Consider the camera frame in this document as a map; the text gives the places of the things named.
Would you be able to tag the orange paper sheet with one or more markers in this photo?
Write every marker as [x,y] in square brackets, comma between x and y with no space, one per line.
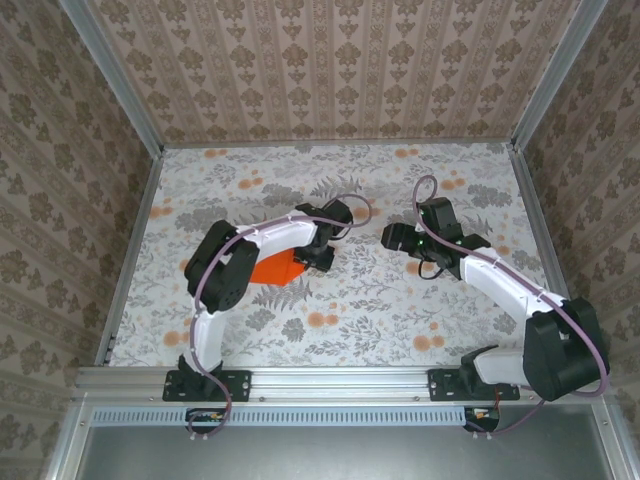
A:
[275,270]

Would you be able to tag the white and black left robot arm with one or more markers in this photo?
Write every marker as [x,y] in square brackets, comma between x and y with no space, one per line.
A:
[225,270]

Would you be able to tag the aluminium frame post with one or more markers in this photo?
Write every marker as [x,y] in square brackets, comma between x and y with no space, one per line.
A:
[115,80]
[555,75]

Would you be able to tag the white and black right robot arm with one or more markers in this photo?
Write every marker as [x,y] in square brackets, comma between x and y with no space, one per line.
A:
[560,355]

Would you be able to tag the long aluminium mounting rail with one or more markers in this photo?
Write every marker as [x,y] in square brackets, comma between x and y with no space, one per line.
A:
[340,382]

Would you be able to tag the aluminium table side rail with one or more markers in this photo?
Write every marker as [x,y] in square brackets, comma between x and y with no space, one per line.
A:
[550,225]
[131,255]

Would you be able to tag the small electronics board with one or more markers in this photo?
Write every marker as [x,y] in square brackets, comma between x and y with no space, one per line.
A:
[202,419]
[482,417]

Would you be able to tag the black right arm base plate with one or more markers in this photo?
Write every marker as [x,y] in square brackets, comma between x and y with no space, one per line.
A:
[442,385]

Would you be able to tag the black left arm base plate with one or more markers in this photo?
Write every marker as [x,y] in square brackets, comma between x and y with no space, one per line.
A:
[235,385]

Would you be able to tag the grey metal panel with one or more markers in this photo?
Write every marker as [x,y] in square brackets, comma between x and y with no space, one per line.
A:
[350,452]

